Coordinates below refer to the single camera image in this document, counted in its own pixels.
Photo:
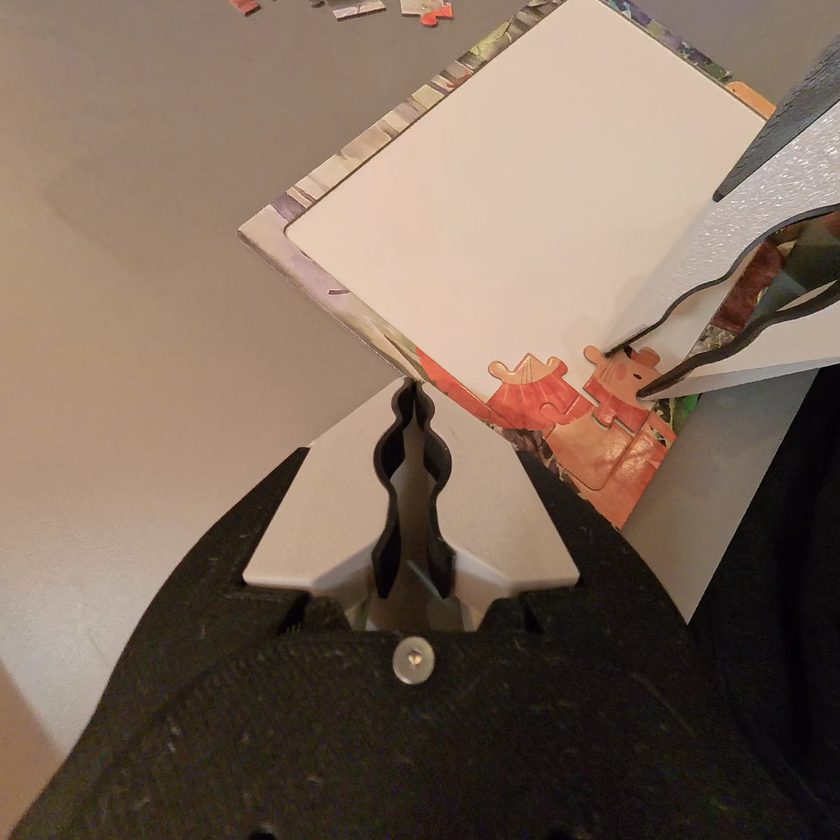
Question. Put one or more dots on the red fan-patterned jigsaw piece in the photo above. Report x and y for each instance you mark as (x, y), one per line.
(535, 390)

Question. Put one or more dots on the jigsaw puzzle frame board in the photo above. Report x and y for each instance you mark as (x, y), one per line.
(492, 197)

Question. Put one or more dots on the pile of jigsaw puzzle pieces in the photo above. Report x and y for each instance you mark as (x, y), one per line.
(367, 8)

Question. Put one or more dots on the person's black clothing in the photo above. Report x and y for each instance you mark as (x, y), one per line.
(781, 590)

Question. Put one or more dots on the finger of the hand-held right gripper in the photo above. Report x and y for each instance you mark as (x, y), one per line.
(761, 197)
(787, 341)

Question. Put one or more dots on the orange whiskered-face jigsaw piece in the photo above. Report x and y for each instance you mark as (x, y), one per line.
(620, 394)

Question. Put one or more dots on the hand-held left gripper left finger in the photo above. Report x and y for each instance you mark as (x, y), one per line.
(315, 518)

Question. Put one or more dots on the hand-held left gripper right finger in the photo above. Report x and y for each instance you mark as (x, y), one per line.
(505, 518)

